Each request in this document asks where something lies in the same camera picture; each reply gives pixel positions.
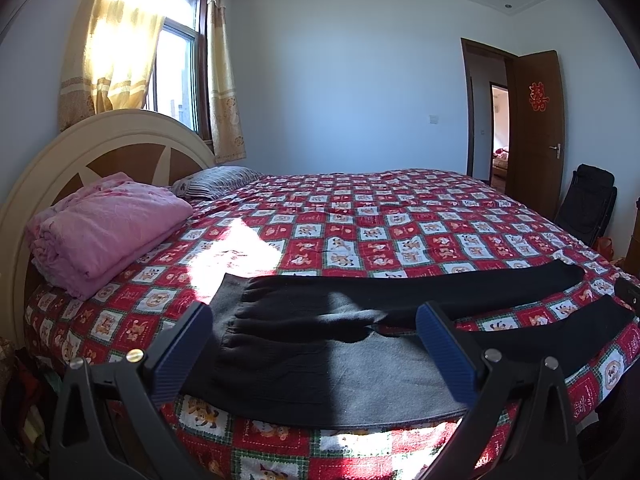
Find black pants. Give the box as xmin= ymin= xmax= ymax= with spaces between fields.
xmin=180 ymin=258 xmax=636 ymax=430

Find clothes pile beside bed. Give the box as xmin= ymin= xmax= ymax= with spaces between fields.
xmin=1 ymin=339 xmax=61 ymax=479

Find red plastic bag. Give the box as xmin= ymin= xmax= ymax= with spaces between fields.
xmin=593 ymin=236 xmax=615 ymax=261

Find folded pink blanket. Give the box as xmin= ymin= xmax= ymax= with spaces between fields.
xmin=25 ymin=172 xmax=193 ymax=300

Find red patchwork bedspread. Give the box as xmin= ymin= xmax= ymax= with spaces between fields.
xmin=25 ymin=169 xmax=620 ymax=479

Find striped grey pillow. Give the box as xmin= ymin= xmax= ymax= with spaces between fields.
xmin=171 ymin=166 xmax=265 ymax=200

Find brown wooden door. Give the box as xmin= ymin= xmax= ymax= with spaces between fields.
xmin=506 ymin=50 xmax=565 ymax=219

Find cream wooden headboard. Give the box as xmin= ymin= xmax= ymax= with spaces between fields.
xmin=1 ymin=110 xmax=215 ymax=347

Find red double happiness sticker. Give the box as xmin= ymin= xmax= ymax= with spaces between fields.
xmin=528 ymin=81 xmax=550 ymax=113

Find right yellow curtain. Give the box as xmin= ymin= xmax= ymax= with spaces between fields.
xmin=206 ymin=0 xmax=246 ymax=164

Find yellow curtain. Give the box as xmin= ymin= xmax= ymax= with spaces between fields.
xmin=206 ymin=0 xmax=246 ymax=164
xmin=58 ymin=0 xmax=168 ymax=131

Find window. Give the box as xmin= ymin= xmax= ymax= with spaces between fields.
xmin=144 ymin=0 xmax=207 ymax=139

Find left yellow curtain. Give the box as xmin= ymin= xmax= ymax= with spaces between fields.
xmin=58 ymin=0 xmax=168 ymax=131

